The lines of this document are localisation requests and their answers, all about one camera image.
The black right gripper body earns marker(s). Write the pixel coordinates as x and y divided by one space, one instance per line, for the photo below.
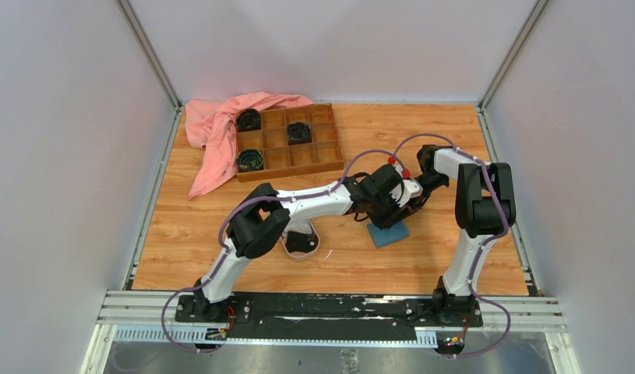
428 181

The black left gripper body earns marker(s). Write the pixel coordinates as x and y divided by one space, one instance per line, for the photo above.
379 203

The teal leather card holder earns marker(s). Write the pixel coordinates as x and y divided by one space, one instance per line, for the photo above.
382 237

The pink oval card tray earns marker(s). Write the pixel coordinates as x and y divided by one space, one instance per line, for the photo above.
305 226

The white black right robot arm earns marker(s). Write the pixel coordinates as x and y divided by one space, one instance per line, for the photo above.
485 210

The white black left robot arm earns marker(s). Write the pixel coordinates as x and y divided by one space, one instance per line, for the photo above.
253 228

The black card in tray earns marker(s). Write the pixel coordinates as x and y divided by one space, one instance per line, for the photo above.
301 243

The wooden compartment tray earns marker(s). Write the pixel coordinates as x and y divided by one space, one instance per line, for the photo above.
285 142

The rolled dark dotted tie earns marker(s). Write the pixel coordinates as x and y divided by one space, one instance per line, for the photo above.
299 133

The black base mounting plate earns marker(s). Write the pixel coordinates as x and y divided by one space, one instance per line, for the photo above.
305 316

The rolled black tie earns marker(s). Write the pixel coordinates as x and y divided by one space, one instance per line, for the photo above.
249 120

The pink cloth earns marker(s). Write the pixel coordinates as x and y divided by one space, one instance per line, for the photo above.
210 126

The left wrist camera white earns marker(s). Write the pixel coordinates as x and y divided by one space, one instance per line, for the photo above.
406 190

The aluminium frame rail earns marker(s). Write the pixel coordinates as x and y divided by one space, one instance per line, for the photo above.
148 316

